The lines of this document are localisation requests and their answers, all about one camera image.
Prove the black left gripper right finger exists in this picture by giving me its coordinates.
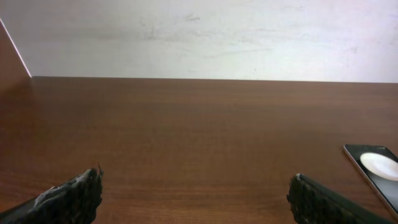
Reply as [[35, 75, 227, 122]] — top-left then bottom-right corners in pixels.
[[287, 174, 391, 224]]

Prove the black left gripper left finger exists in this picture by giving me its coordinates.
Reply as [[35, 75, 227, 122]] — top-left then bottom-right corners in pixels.
[[1, 168, 104, 224]]

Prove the black smartphone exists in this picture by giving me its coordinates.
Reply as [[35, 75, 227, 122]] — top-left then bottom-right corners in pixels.
[[343, 144, 397, 218]]

